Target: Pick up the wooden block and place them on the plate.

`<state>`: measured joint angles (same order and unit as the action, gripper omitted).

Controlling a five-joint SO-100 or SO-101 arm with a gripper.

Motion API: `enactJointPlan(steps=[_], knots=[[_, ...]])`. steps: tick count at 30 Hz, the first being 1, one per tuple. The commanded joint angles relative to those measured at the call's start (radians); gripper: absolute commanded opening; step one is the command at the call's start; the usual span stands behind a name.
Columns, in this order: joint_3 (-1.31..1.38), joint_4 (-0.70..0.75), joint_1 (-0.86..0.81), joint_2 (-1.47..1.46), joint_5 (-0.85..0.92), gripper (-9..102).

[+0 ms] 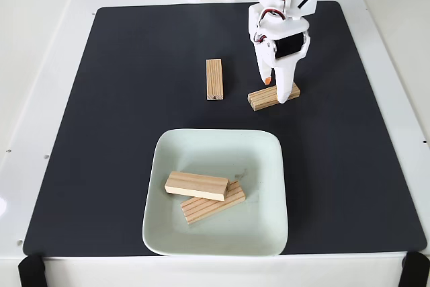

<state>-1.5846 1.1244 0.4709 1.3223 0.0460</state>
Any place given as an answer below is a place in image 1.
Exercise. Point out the grooved wooden block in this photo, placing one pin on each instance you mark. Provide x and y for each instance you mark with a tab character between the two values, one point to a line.
218	208
263	97

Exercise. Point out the wooden block with number mark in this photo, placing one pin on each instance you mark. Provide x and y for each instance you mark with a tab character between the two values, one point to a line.
214	79

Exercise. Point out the smooth pale wooden block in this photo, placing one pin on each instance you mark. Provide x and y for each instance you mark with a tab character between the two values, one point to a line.
196	186

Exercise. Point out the pale green square plate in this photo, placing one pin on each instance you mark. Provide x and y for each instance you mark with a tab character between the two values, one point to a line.
262	166

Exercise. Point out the black table mat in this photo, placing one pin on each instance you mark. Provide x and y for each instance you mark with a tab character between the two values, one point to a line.
100	132

